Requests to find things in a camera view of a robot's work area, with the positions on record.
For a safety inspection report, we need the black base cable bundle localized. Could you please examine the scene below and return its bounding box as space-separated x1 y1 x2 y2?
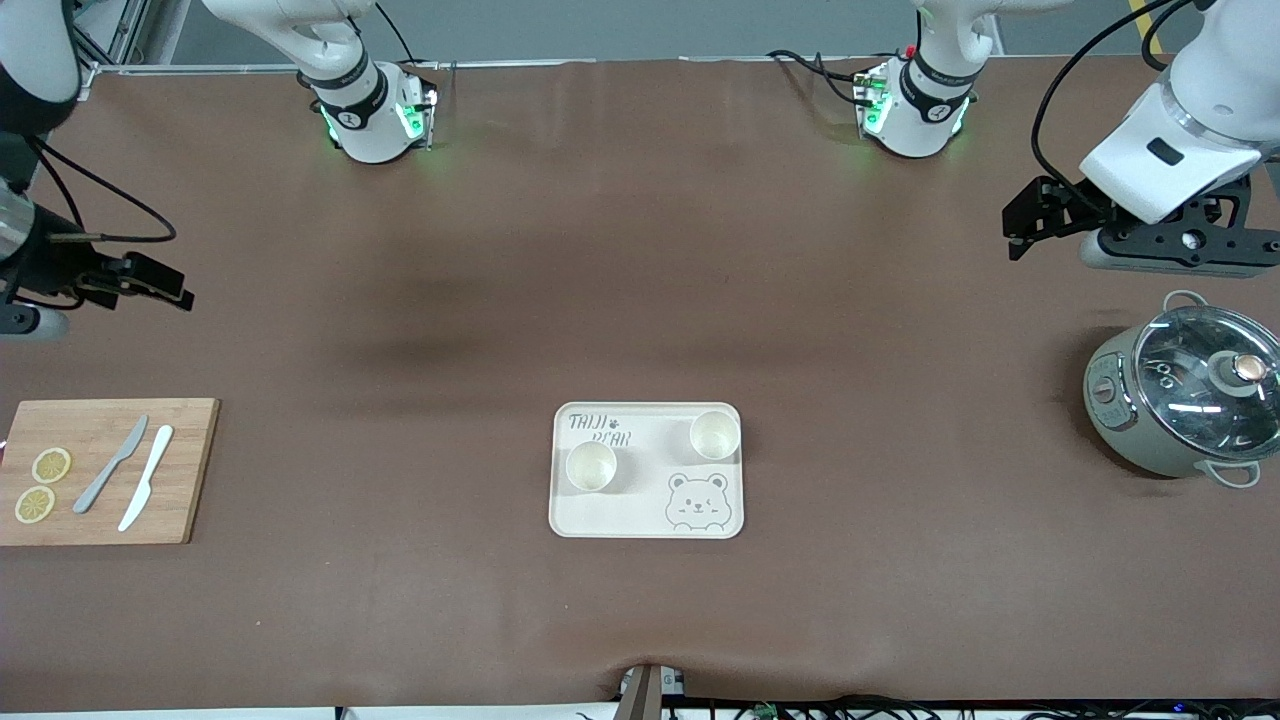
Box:
768 48 871 106

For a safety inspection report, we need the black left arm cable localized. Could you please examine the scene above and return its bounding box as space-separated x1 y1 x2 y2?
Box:
1032 0 1211 196

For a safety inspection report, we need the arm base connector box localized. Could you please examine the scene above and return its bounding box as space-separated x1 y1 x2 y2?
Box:
398 85 439 151
855 65 893 136

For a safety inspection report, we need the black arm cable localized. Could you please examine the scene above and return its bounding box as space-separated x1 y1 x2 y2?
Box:
25 135 179 301
1032 0 1211 196

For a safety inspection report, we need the white plastic knife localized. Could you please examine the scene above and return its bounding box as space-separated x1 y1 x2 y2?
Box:
118 425 175 532

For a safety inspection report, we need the grey-green electric cooking pot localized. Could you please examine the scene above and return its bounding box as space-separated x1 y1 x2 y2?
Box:
1083 290 1280 489

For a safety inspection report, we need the wooden cutting board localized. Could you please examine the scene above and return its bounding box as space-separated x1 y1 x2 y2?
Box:
0 398 221 547

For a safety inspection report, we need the white tray with bear print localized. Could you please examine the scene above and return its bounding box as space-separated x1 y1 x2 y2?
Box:
548 402 745 540

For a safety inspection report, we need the aluminium frame strut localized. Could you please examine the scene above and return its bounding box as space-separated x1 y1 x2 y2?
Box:
75 0 191 76

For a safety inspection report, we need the grey plastic knife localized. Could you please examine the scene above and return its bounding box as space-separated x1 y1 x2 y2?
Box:
72 415 149 515

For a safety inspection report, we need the glass pot lid with knob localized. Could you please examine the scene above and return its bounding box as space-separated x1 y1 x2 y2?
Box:
1135 305 1280 461

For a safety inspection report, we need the metal table edge bracket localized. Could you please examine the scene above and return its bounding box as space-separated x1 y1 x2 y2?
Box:
615 662 687 720

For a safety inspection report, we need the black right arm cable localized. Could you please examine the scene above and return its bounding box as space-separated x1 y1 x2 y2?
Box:
25 135 179 301

